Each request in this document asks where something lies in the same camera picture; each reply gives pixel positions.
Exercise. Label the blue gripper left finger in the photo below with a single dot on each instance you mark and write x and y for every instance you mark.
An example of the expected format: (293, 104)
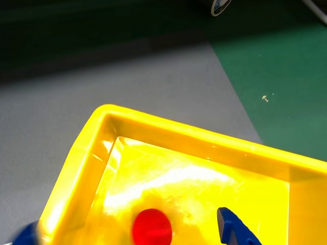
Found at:
(29, 236)

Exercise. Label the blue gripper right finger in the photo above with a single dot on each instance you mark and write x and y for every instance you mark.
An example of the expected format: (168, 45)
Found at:
(235, 229)

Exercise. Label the yellow plastic bin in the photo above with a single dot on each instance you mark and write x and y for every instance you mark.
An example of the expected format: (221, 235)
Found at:
(204, 143)

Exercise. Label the green table mat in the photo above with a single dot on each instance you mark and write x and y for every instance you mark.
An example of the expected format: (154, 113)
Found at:
(281, 76)

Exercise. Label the small white screw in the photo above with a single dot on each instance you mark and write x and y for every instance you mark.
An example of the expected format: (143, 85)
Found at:
(265, 98)

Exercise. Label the red ball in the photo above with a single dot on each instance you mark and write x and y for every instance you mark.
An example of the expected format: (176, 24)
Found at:
(152, 227)

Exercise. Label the white round disc blue print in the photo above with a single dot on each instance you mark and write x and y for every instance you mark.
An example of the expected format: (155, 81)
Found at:
(220, 6)

